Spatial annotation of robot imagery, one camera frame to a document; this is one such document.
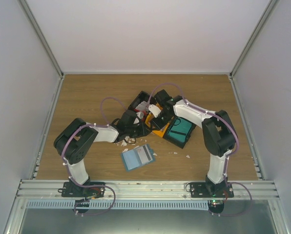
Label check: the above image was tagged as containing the white perforated cable duct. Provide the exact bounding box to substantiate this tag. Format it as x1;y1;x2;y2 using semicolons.
26;199;208;211

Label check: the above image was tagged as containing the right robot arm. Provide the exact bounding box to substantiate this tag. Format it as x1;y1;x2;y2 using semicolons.
147;90;239;197

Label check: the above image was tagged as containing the right aluminium frame post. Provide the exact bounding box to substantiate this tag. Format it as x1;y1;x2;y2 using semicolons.
229;0;279;79

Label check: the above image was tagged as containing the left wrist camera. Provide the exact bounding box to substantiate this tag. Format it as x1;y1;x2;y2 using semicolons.
134;111;147;124

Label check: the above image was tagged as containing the black bin with teal cards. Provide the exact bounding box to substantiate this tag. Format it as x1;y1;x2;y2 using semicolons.
163;115;196;150

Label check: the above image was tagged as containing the red and white card stack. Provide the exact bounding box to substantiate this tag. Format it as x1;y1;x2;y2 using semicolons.
135;101;148;112

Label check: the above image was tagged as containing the blue leather card holder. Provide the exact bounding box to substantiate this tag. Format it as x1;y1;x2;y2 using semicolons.
121;146;155;172

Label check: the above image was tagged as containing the aluminium frame post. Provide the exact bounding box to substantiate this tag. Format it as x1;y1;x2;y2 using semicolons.
229;0;279;79
18;0;64;79

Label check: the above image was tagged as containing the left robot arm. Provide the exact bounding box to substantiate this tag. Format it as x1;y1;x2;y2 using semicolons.
54;110;152;197

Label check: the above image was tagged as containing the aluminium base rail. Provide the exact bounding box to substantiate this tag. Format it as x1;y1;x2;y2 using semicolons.
16;180;280;200

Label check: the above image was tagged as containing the teal card stack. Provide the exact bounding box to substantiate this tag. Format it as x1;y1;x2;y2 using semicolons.
166;117;192;144

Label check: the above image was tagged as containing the white credit card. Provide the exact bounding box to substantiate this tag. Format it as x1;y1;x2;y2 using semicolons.
136;144;154;165

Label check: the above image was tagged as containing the left aluminium frame post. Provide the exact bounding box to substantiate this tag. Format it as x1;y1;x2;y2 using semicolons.
18;0;64;79

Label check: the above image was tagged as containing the yellow bin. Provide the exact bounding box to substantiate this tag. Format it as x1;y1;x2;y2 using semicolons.
145;113;170;138

